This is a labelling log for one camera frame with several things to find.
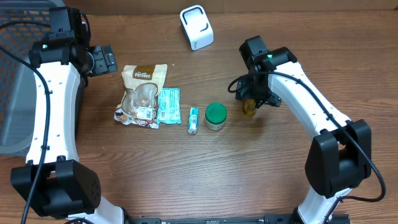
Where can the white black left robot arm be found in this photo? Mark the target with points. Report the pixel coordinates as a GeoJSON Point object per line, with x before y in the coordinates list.
{"type": "Point", "coordinates": [53, 182]}

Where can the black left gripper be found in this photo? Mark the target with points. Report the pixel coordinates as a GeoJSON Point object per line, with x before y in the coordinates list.
{"type": "Point", "coordinates": [106, 64]}

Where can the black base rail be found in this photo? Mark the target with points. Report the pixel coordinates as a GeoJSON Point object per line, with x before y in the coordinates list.
{"type": "Point", "coordinates": [211, 221]}

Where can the white black barcode scanner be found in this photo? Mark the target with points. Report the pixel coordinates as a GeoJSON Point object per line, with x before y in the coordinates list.
{"type": "Point", "coordinates": [196, 27]}

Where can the yellow dish soap bottle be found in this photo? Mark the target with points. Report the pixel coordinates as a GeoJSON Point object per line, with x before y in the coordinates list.
{"type": "Point", "coordinates": [249, 107]}

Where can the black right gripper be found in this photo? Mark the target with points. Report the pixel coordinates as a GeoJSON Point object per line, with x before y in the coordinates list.
{"type": "Point", "coordinates": [246, 93]}

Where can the grey plastic mesh basket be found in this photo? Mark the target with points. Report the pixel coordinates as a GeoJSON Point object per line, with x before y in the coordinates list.
{"type": "Point", "coordinates": [22, 24]}

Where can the teal snack packet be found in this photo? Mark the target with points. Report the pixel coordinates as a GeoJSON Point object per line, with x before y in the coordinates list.
{"type": "Point", "coordinates": [193, 121]}

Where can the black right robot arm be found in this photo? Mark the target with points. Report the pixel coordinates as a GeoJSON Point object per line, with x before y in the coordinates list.
{"type": "Point", "coordinates": [340, 151]}

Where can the brown white snack packet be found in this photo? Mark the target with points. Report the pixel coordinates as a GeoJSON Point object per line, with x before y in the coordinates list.
{"type": "Point", "coordinates": [139, 104]}

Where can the teal white wet wipes pack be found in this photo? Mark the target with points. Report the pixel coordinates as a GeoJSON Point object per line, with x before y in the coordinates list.
{"type": "Point", "coordinates": [169, 106]}

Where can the green lid white jar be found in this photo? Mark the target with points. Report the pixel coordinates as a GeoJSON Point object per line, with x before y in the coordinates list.
{"type": "Point", "coordinates": [215, 116]}

